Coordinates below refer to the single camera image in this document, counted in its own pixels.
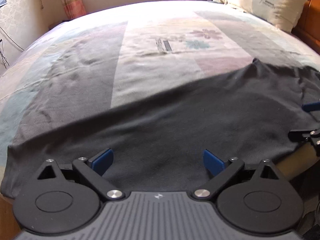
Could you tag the patchwork floral bed sheet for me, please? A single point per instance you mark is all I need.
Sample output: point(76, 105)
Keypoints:
point(87, 55)

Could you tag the dark grey pants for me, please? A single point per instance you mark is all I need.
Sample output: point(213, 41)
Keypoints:
point(175, 120)

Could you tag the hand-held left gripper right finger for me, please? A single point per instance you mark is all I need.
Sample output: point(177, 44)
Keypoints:
point(212, 161)

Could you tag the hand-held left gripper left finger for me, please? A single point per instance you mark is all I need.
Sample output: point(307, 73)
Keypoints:
point(102, 161)

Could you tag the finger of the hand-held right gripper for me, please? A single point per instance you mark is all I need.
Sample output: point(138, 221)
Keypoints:
point(311, 107)
point(300, 134)

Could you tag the large beige printed pillow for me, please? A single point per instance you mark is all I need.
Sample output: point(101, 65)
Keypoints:
point(270, 2)

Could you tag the wooden headboard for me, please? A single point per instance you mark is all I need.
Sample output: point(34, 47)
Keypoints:
point(310, 27)

